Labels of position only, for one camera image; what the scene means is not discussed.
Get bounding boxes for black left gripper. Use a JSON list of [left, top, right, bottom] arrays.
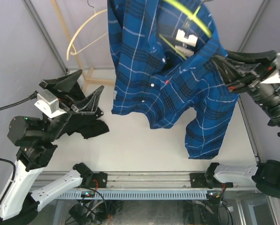
[[42, 69, 105, 141]]

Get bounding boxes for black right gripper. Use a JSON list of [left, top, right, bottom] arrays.
[[208, 47, 280, 126]]

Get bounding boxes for wooden clothes rack frame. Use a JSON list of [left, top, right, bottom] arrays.
[[50, 0, 117, 92]]

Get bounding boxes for black shirt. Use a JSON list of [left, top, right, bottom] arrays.
[[65, 82, 110, 140]]

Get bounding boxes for beige wooden hanger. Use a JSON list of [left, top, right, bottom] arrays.
[[66, 0, 108, 60]]

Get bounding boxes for blue plaid shirt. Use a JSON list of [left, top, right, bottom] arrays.
[[107, 0, 238, 159]]

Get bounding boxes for green plastic hanger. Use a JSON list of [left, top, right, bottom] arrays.
[[159, 0, 212, 60]]

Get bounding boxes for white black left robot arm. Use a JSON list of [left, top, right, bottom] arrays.
[[0, 70, 104, 225]]

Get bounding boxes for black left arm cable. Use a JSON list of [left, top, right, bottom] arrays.
[[0, 90, 39, 216]]

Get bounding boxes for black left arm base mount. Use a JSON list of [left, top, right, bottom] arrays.
[[89, 172, 108, 189]]

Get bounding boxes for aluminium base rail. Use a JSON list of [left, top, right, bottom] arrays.
[[32, 170, 260, 188]]

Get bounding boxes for grey slotted cable duct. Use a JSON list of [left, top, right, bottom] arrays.
[[56, 189, 208, 200]]

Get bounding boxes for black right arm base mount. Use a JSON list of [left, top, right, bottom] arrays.
[[190, 172, 208, 188]]

